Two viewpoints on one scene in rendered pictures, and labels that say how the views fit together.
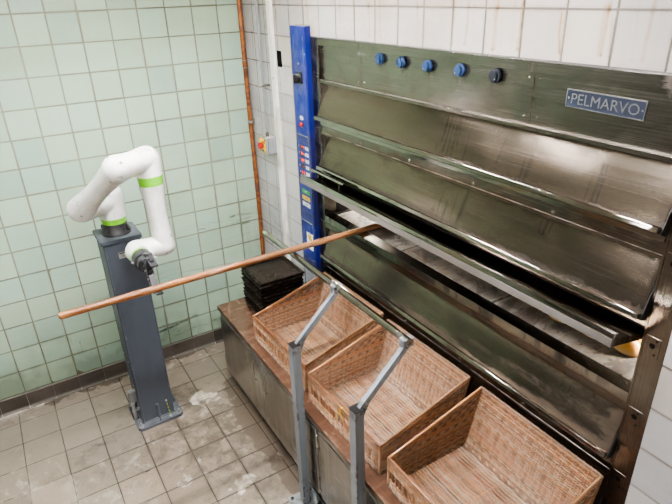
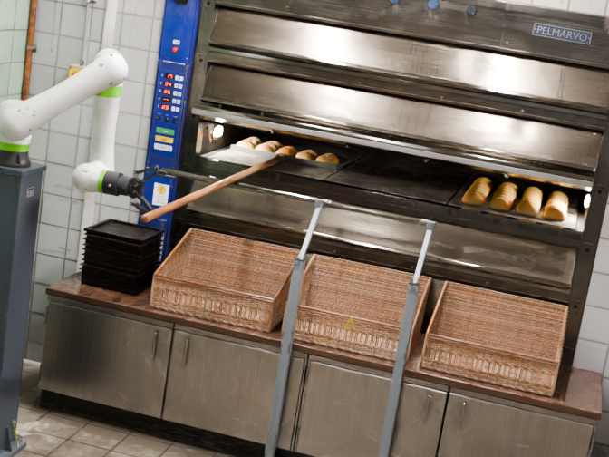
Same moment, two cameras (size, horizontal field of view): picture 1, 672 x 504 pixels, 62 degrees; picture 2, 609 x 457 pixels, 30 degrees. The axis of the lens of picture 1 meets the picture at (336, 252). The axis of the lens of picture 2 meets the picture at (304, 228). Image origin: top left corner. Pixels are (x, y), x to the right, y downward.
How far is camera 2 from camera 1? 3.68 m
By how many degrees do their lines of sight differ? 46
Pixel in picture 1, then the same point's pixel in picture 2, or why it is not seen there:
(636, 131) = (584, 51)
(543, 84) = (514, 19)
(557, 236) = (523, 130)
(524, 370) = (489, 250)
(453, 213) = (418, 125)
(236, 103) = (21, 21)
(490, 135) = (460, 56)
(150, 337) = (22, 318)
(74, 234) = not seen: outside the picture
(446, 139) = (413, 61)
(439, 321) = (389, 236)
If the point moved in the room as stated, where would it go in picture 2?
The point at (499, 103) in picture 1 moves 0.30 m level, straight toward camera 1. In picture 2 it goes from (472, 32) to (515, 40)
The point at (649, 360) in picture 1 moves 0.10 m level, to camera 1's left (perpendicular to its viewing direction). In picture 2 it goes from (597, 202) to (585, 203)
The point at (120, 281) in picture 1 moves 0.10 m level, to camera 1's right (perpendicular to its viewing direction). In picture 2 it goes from (21, 229) to (43, 228)
